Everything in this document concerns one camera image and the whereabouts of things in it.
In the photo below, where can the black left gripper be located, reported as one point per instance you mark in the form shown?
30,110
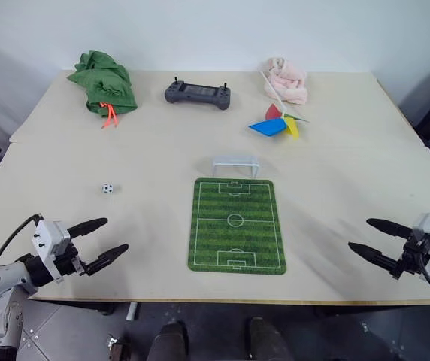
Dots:
68,261

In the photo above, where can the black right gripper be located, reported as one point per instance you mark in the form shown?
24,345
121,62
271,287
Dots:
412,257

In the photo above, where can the tiny soccer ball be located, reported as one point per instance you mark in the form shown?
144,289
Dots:
107,188

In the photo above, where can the green soccer field mat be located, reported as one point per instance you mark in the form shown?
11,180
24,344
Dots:
236,225

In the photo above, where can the white table leg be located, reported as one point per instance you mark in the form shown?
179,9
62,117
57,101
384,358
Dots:
132,312

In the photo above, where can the small dark floor object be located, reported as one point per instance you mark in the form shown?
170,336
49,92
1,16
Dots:
115,346

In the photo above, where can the dark rounded shape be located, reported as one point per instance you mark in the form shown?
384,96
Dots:
168,342

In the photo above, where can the small white toy goal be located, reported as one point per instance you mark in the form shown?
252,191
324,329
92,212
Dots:
235,162

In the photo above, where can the colourful paper pinwheel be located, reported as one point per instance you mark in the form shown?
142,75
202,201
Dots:
271,126

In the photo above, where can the grey handheld remote controller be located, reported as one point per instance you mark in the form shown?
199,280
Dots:
198,94

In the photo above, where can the pink fluffy towel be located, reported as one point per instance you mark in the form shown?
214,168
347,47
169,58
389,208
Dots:
286,82

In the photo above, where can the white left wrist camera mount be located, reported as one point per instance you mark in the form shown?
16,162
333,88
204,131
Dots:
49,238

